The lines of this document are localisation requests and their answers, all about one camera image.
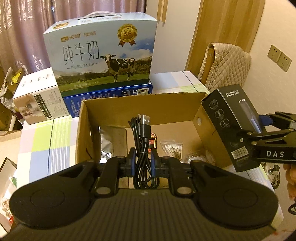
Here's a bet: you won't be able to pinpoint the bag of cotton swabs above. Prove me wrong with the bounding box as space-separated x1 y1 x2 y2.
160 141 183 162

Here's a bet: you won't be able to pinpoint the black USB cable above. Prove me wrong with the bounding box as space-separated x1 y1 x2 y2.
127 113 160 189

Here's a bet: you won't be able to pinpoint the silver green foil pouch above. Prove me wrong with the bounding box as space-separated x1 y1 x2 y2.
98 126 127 164

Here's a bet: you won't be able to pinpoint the black shaver box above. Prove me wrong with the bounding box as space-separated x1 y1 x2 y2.
202 84 266 172

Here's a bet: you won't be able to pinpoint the black toy car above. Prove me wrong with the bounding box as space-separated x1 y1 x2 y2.
148 133 158 155

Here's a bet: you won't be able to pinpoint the person right hand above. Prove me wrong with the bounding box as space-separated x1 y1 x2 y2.
283 164 296 200

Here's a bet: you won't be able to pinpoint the large open cardboard box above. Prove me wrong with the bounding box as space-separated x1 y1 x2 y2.
75 92 232 168

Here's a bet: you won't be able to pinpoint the blue flat box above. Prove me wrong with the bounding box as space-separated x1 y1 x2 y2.
63 81 153 118

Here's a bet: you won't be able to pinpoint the white appliance box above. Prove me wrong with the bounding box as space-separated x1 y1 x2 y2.
13 68 69 125

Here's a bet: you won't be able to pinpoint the brown open shoe box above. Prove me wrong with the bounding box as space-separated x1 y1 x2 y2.
1 157 17 233

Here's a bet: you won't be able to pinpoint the wooden door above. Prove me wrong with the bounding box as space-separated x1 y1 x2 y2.
185 0 265 75

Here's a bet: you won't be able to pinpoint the milk carton gift box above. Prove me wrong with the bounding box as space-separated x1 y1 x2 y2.
43 11 158 97

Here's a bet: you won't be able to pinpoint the white plastic bag clutter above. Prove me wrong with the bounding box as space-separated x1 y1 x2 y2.
1 67 25 120

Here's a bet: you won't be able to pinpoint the pink curtain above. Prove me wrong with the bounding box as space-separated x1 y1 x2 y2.
1 0 147 74

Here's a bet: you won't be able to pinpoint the wall power sockets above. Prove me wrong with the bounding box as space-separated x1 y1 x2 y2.
267 45 292 72

